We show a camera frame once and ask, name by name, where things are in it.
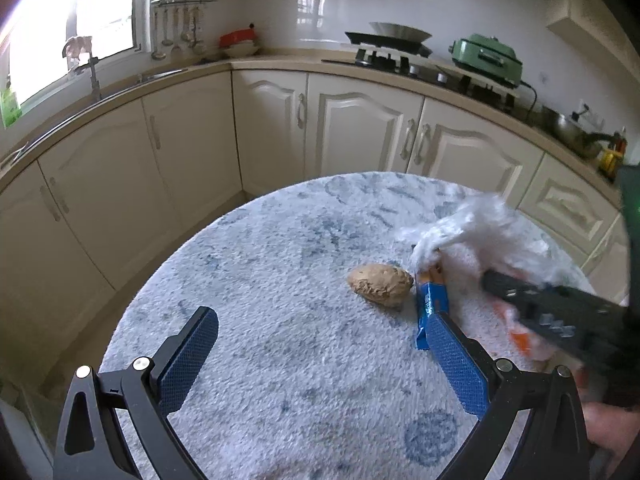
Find round table with patterned cloth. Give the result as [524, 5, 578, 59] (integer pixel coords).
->
[101, 172, 476, 479]

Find blue snack wrapper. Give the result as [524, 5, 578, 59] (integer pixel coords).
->
[414, 262, 449, 350]

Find faucet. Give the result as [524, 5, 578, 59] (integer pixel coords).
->
[62, 36, 102, 102]

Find green electric cooker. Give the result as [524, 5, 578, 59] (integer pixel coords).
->
[449, 34, 523, 88]

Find hanging utensil rack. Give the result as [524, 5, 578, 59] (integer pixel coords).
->
[150, 0, 218, 61]

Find person's right hand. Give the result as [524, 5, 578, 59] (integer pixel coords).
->
[582, 402, 640, 471]

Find bowl on induction plate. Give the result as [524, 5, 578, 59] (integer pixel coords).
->
[345, 22, 432, 58]

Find lower cream cabinets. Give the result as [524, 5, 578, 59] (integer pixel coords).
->
[1, 61, 624, 387]

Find gas stove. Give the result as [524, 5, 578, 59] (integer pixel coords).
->
[323, 46, 520, 113]

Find window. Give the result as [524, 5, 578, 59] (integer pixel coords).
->
[1, 0, 136, 115]

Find white plastic bag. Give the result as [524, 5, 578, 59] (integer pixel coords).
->
[396, 193, 575, 285]

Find steel wok pan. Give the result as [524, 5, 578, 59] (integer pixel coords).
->
[540, 106, 614, 160]

